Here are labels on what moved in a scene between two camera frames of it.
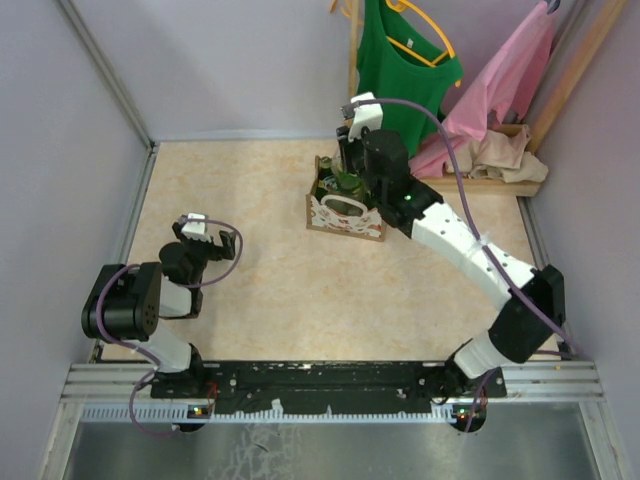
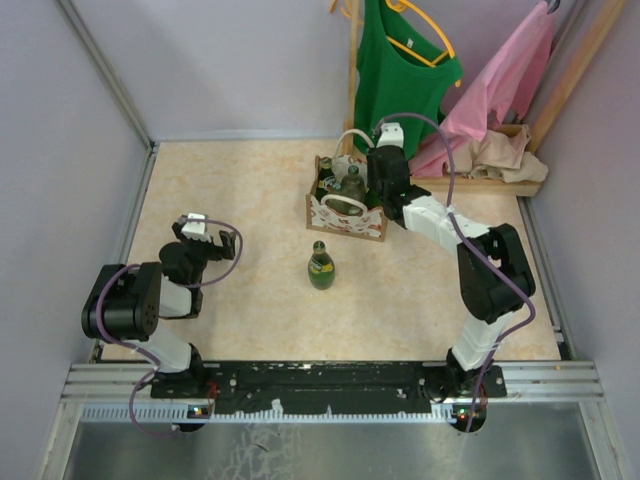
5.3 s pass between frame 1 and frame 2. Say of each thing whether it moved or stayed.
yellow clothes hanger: stayed
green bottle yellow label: moved
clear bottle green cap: moved
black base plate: stayed
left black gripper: stayed
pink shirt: stayed
